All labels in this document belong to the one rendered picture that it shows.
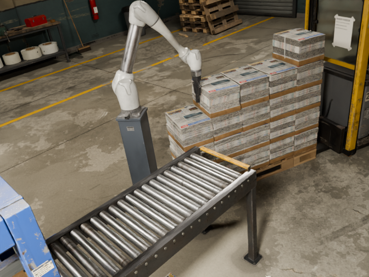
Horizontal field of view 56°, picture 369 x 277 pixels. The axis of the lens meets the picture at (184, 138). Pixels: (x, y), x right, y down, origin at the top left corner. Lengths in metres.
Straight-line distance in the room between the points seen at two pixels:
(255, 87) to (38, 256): 2.32
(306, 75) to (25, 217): 2.76
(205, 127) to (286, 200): 1.02
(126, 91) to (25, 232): 1.74
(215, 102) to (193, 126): 0.27
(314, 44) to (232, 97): 0.89
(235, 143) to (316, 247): 1.06
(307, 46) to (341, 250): 1.69
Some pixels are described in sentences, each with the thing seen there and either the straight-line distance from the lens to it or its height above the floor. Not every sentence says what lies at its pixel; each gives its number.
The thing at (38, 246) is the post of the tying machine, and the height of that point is 1.41.
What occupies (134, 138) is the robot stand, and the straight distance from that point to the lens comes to 2.83.
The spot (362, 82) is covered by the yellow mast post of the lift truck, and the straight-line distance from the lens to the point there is 3.63.
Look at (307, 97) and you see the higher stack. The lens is 3.49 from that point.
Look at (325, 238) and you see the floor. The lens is 3.05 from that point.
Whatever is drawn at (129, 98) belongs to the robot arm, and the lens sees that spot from 2.70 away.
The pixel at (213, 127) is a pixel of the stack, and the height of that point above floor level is 0.74.
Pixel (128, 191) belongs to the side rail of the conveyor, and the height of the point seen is 0.80.
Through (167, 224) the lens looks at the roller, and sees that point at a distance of 2.00.
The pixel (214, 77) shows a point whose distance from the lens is 3.15.
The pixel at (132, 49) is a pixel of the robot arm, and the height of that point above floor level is 1.45.
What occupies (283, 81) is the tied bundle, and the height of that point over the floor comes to 0.97.
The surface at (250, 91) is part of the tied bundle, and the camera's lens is 3.05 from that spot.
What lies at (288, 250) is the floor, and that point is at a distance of 2.92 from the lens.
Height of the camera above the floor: 2.15
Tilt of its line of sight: 30 degrees down
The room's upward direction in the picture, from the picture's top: 8 degrees counter-clockwise
